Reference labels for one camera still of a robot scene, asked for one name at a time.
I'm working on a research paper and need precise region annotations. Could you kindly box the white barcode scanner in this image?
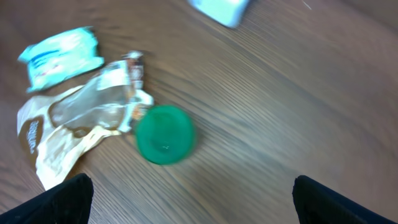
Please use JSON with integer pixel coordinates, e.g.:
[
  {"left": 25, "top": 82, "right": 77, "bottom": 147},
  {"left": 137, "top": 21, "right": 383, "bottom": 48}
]
[{"left": 188, "top": 0, "right": 251, "bottom": 28}]

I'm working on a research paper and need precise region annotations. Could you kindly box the teal tissue pack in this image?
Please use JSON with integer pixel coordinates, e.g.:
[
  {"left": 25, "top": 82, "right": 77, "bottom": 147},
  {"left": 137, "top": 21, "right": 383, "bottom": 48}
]
[{"left": 17, "top": 27, "right": 104, "bottom": 93}]

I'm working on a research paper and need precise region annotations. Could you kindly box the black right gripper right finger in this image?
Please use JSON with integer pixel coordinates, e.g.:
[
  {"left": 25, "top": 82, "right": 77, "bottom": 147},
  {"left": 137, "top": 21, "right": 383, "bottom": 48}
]
[{"left": 292, "top": 175, "right": 395, "bottom": 224}]

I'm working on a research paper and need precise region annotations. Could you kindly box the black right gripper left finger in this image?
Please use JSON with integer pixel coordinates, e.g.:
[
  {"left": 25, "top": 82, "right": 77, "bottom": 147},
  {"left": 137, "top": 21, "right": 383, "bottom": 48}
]
[{"left": 1, "top": 173, "right": 94, "bottom": 224}]

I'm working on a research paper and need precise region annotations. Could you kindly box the beige brown snack pouch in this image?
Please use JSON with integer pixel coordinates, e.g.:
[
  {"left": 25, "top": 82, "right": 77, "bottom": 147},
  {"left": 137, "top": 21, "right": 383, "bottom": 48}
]
[{"left": 17, "top": 50, "right": 154, "bottom": 190}]

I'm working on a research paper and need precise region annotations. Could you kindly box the green lid jar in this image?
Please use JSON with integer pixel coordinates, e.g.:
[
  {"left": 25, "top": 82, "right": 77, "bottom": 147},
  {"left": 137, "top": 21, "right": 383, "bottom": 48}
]
[{"left": 135, "top": 105, "right": 197, "bottom": 166}]

